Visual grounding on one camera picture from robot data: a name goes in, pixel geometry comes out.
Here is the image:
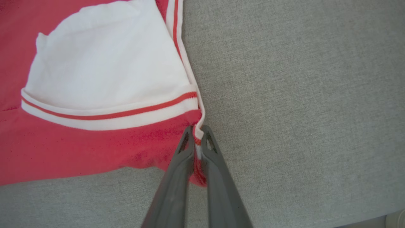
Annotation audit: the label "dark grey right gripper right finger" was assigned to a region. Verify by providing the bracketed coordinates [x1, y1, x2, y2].
[200, 125, 253, 228]

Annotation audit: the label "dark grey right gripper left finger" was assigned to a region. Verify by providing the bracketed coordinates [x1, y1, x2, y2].
[141, 126, 195, 228]

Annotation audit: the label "red and white basketball shorts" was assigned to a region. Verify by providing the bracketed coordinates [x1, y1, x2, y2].
[0, 0, 207, 188]

